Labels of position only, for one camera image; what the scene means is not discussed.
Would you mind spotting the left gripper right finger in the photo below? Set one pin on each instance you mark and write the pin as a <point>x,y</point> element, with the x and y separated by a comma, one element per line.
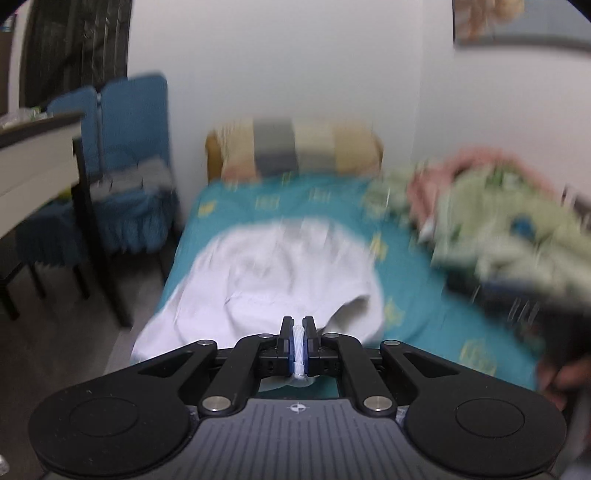
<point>319,357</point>

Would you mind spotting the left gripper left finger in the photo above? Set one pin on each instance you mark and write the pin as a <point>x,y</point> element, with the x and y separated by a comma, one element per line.
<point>276,353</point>

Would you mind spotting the white t-shirt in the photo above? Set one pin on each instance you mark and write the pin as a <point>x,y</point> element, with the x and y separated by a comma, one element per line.
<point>247,279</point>

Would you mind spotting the teal patterned bed sheet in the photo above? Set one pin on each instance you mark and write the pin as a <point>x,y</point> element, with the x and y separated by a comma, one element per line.
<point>417,308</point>

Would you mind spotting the pink fleece cloth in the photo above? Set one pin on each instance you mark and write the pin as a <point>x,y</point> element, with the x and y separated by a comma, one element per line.
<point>430,181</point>

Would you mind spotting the plaid beige grey pillow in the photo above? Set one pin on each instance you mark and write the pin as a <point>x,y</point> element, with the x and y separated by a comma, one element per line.
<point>255,149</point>

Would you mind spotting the grey cloth on chair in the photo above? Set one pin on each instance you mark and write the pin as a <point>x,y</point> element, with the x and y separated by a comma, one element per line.
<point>151,175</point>

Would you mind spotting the green fleece blanket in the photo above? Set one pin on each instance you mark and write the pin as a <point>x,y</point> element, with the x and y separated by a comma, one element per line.
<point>495,227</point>

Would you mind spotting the framed wall painting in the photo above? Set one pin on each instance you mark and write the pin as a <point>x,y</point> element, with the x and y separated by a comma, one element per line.
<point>553,23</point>

